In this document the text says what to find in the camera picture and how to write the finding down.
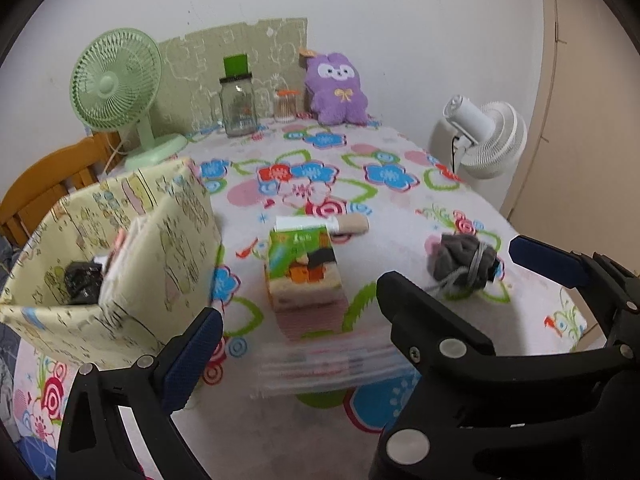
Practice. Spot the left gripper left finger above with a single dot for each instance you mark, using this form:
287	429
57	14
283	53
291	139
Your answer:
93	441

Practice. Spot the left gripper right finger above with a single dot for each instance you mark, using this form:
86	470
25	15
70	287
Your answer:
476	415

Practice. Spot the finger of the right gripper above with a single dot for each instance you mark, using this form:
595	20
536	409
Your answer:
585	274

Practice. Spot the clear plastic zip bag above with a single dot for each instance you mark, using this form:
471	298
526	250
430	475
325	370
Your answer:
324	364

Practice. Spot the black cloth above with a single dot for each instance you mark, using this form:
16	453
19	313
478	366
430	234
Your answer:
83	281

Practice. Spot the yellow cartoon fabric storage box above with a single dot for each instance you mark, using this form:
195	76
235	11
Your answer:
156	285

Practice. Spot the pink pouch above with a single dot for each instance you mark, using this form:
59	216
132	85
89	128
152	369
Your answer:
117	249

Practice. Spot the green tissue pack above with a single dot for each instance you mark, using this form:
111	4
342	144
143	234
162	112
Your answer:
304	285

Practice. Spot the beige door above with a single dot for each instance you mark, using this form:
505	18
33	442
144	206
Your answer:
578	183

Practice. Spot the white standing fan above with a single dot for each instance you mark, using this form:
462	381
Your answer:
482	144

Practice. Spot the beige rolled cloth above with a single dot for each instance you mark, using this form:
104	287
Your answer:
338	224

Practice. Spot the wooden chair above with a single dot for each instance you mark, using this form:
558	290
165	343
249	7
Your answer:
54	176

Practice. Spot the floral tablecloth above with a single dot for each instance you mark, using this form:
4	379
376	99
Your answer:
304	169

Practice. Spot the purple plush toy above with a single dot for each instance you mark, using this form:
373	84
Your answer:
333	84

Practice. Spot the toothpick jar orange lid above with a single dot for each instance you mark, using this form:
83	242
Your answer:
285	105

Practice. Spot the green desk fan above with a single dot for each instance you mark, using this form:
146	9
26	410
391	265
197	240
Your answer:
113	86

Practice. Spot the glass jar green lid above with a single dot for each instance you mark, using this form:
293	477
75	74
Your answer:
237	97

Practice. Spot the green patterned wall board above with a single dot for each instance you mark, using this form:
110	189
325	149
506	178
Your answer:
193	66

